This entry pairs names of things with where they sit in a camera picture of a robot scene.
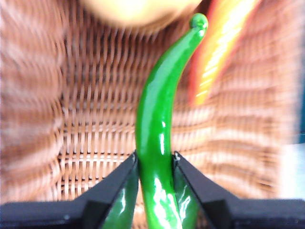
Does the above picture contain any brown wicker basket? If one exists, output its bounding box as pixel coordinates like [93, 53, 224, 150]
[0, 0, 298, 229]

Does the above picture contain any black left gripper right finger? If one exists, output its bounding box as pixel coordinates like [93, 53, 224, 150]
[172, 151, 305, 229]

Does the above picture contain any yellow-brown potato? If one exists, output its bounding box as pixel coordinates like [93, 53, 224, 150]
[81, 0, 203, 27]

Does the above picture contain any green chili pepper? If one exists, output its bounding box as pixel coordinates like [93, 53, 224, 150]
[135, 13, 209, 229]

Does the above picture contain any orange carrot with green leaves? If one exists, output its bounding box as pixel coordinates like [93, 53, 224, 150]
[190, 0, 263, 106]

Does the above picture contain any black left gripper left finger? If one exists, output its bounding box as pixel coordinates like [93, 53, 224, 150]
[0, 152, 140, 229]

